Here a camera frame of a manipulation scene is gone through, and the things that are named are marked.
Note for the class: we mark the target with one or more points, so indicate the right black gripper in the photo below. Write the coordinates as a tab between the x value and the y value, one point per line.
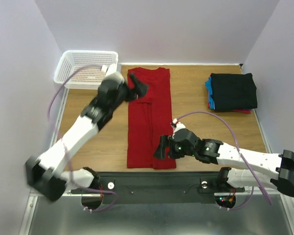
168	147

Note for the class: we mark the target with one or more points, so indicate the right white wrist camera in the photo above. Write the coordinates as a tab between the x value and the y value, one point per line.
177	125

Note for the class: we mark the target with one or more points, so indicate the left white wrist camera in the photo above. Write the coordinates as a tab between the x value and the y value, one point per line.
107	70

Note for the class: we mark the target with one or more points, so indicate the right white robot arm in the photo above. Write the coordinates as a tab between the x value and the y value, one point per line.
247	168

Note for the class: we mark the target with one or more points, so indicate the magenta folded t-shirt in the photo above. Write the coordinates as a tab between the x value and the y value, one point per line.
243	111

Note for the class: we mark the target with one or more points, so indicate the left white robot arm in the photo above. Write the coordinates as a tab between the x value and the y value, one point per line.
44	173

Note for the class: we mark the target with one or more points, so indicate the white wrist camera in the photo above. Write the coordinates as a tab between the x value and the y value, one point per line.
107	70
177	125

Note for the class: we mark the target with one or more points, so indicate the blue folded t-shirt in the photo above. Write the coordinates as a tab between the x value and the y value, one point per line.
208	86

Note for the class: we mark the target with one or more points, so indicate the black folded t-shirt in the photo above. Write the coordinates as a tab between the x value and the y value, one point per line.
233	91

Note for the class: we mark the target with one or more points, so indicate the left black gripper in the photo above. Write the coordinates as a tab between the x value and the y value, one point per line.
141	89

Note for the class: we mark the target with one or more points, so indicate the white plastic mesh basket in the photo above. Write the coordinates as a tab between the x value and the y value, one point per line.
88	78

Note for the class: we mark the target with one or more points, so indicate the red t-shirt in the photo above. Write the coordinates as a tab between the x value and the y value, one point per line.
150	117

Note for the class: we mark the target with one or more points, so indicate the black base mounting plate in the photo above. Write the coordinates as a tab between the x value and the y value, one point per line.
164	187

